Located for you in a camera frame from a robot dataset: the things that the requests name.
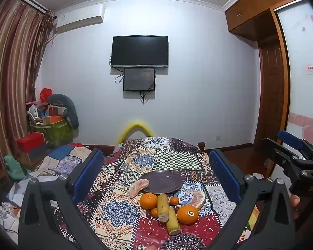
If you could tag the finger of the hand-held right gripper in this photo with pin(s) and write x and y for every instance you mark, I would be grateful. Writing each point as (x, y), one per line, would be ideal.
(284, 155)
(290, 139)

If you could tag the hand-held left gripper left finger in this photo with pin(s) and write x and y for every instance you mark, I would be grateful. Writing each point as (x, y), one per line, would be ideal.
(88, 173)

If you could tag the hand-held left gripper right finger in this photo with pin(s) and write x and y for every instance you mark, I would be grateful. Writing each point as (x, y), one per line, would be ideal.
(224, 173)

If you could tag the pink pomelo segment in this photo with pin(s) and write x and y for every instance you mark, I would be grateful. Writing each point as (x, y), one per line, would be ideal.
(137, 188)
(197, 200)

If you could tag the large orange with sticker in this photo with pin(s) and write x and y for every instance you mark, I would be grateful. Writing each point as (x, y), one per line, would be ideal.
(187, 214)

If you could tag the small tangerine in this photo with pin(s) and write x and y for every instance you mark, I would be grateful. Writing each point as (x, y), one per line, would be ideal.
(155, 212)
(174, 200)

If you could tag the purple round plate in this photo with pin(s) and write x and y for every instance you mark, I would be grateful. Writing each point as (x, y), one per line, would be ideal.
(163, 181)

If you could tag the large plain orange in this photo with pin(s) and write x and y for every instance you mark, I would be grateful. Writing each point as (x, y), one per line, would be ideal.
(148, 201)

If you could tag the person's right hand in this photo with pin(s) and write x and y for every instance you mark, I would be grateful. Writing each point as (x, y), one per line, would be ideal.
(294, 201)

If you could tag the blue patchwork quilt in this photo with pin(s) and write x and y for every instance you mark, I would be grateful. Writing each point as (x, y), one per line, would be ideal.
(65, 158)

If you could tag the white wardrobe door with hearts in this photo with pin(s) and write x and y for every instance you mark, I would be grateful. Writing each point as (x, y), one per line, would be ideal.
(302, 96)

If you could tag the brown wooden door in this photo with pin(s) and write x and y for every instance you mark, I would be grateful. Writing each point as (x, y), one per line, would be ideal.
(270, 93)

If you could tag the colourful patchwork tablecloth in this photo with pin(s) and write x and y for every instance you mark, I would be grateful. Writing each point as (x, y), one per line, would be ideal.
(120, 213)

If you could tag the small dark red fruit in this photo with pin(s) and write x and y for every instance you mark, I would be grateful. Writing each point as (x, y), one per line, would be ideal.
(148, 213)
(177, 209)

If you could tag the orange box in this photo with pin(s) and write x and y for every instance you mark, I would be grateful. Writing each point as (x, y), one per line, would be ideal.
(52, 119)

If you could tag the red box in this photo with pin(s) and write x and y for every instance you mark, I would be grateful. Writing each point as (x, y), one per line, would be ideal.
(31, 140)

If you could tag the yellow curved tube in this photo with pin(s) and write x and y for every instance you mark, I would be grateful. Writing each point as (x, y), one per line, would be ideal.
(135, 126)

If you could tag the grey pillow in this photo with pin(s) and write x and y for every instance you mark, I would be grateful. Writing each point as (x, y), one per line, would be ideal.
(70, 109)

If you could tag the red and white sticker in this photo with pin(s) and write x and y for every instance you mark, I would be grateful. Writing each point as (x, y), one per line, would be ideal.
(309, 69)

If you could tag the pile of white papers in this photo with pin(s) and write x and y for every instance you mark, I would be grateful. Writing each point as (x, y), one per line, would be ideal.
(13, 203)

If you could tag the red bag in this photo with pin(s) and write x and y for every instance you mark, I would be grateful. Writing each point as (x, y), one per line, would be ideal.
(45, 95)

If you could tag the striped brown curtain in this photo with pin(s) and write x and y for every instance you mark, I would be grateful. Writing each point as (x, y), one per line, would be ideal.
(13, 70)

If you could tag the wooden overhead cabinet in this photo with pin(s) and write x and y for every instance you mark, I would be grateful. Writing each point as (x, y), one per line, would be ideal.
(258, 5)

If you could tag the white air conditioner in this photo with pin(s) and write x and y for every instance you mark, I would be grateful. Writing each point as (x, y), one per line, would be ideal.
(78, 18)

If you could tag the wooden bed post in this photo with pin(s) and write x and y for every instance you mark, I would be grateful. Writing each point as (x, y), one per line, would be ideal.
(201, 146)

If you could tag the white wall socket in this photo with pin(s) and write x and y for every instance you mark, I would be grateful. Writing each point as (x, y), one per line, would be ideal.
(217, 138)

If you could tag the black wall panel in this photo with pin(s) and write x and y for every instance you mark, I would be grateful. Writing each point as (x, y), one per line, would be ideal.
(139, 79)

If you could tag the wall-mounted black television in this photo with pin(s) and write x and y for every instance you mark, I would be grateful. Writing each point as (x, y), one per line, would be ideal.
(140, 50)

